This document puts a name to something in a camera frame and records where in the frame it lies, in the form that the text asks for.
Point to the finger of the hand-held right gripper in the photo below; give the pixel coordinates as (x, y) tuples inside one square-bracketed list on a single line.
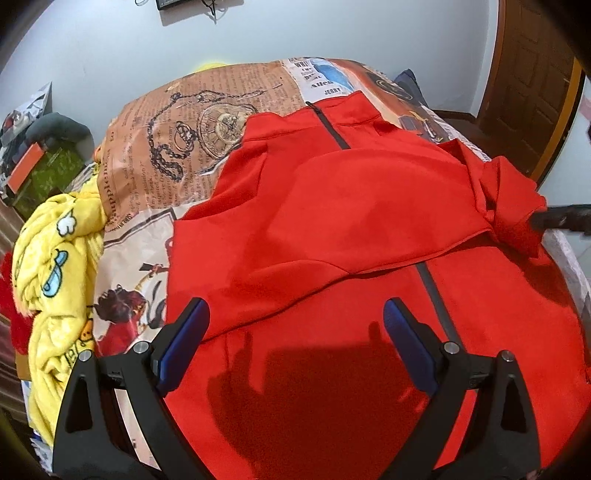
[(563, 218)]

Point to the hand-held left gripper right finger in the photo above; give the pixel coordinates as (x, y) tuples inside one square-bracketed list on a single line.
[(411, 341)]

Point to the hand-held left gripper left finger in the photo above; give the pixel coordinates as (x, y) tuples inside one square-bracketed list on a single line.
[(182, 341)]

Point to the red zip jacket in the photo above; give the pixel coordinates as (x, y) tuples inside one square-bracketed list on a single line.
[(346, 207)]

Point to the yellow cartoon blanket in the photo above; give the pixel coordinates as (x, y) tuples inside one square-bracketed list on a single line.
[(55, 277)]

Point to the brown wooden door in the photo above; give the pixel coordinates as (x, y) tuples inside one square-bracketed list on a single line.
[(521, 69)]

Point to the red plush cloth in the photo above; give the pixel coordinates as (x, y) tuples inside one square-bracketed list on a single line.
[(18, 332)]

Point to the printed bed sheet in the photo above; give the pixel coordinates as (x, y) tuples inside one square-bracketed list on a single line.
[(184, 138)]

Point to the dark blue pillow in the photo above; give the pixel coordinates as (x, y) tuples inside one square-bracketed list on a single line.
[(408, 85)]

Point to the brown striped curtain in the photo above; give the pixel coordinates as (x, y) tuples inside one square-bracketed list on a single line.
[(9, 221)]

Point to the green bag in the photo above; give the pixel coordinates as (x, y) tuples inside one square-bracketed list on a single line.
[(51, 170)]

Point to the orange box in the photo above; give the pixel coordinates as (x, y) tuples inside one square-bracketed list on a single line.
[(25, 168)]

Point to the grey cloth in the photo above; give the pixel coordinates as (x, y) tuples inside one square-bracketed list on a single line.
[(60, 127)]

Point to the yellow round object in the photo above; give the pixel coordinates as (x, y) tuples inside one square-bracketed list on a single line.
[(214, 66)]

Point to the white paper bag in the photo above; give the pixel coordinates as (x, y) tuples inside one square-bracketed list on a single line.
[(39, 99)]

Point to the black wall television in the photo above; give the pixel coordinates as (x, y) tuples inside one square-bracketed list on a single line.
[(168, 3)]

